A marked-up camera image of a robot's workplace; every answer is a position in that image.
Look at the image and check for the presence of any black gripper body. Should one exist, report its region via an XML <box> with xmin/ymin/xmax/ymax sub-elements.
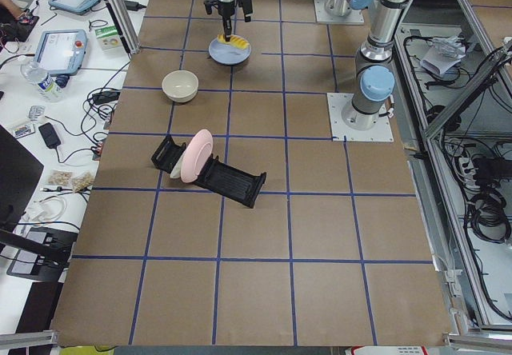
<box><xmin>204</xmin><ymin>0</ymin><xmax>237</xmax><ymax>18</ymax></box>

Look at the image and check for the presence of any yellow ridged bread roll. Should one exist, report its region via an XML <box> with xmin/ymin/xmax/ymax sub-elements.
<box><xmin>217</xmin><ymin>34</ymin><xmax>250</xmax><ymax>50</ymax></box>

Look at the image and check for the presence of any blue plate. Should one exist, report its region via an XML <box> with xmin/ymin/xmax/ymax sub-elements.
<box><xmin>208</xmin><ymin>38</ymin><xmax>251</xmax><ymax>66</ymax></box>

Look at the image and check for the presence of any pink plate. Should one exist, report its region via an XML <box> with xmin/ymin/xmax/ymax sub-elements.
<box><xmin>180</xmin><ymin>129</ymin><xmax>214</xmax><ymax>183</ymax></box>

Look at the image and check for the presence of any cream plate in rack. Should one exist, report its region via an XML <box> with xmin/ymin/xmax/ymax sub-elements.
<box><xmin>170</xmin><ymin>154</ymin><xmax>185</xmax><ymax>179</ymax></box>

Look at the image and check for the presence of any cream ceramic bowl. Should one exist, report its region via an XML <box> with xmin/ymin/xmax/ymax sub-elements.
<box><xmin>162</xmin><ymin>70</ymin><xmax>198</xmax><ymax>103</ymax></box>

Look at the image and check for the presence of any green white carton box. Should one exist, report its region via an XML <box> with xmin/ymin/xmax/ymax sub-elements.
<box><xmin>94</xmin><ymin>26</ymin><xmax>122</xmax><ymax>50</ymax></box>

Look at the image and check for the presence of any black dish rack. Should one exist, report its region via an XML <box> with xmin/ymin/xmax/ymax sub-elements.
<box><xmin>151</xmin><ymin>135</ymin><xmax>266</xmax><ymax>208</ymax></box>

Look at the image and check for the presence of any near blue teach pendant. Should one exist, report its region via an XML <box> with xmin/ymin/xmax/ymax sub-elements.
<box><xmin>34</xmin><ymin>30</ymin><xmax>88</xmax><ymax>76</ymax></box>

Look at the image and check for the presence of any clear plastic water bottle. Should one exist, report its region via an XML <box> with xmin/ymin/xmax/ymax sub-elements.
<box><xmin>20</xmin><ymin>60</ymin><xmax>62</xmax><ymax>102</ymax></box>

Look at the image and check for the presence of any black power adapter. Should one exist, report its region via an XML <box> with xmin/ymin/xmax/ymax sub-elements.
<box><xmin>38</xmin><ymin>122</ymin><xmax>61</xmax><ymax>149</ymax></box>

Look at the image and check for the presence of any black laptop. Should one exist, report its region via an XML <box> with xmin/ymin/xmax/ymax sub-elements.
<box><xmin>0</xmin><ymin>127</ymin><xmax>43</xmax><ymax>232</ymax></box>

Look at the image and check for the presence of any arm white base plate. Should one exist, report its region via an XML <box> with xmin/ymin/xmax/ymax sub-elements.
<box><xmin>326</xmin><ymin>93</ymin><xmax>394</xmax><ymax>143</ymax></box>
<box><xmin>314</xmin><ymin>0</ymin><xmax>364</xmax><ymax>26</ymax></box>

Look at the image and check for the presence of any aluminium frame post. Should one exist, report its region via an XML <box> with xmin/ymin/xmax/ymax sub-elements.
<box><xmin>104</xmin><ymin>0</ymin><xmax>140</xmax><ymax>55</ymax></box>

